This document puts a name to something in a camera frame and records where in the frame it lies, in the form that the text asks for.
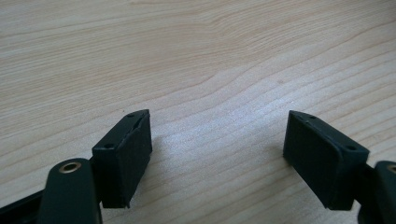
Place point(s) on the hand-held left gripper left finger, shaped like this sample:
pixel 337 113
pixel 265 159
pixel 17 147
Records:
pixel 123 168

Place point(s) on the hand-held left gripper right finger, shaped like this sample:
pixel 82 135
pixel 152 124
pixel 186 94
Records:
pixel 323 165

